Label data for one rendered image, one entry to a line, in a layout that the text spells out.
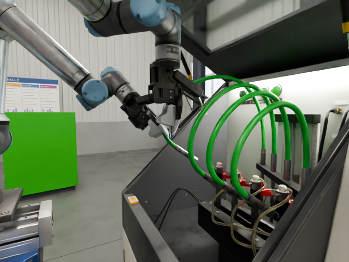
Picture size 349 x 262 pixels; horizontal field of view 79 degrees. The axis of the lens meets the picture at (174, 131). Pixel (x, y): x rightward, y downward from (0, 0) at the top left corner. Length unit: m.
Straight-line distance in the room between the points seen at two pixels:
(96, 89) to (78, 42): 6.66
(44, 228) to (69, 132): 3.09
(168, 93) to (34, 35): 0.40
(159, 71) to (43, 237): 0.58
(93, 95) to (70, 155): 3.19
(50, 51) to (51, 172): 3.23
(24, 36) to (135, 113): 0.38
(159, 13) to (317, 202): 0.49
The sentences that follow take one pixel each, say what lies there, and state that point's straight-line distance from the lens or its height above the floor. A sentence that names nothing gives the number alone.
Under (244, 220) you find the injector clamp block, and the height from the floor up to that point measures 0.98.
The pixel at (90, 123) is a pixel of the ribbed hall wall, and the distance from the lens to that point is 7.02.
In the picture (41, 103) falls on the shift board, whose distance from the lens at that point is 6.92.
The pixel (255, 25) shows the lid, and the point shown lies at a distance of 0.82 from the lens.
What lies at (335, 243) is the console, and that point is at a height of 1.07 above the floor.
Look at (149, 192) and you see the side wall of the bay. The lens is 0.98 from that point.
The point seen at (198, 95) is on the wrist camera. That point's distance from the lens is 0.66.
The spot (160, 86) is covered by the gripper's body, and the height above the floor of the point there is 1.37.
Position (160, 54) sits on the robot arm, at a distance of 0.62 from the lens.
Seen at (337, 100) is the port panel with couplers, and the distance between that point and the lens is 0.79.
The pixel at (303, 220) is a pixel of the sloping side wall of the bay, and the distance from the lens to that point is 0.44.
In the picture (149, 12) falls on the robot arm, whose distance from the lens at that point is 0.53.
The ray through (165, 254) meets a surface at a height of 0.95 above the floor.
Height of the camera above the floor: 1.29
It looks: 5 degrees down
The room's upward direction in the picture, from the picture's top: straight up
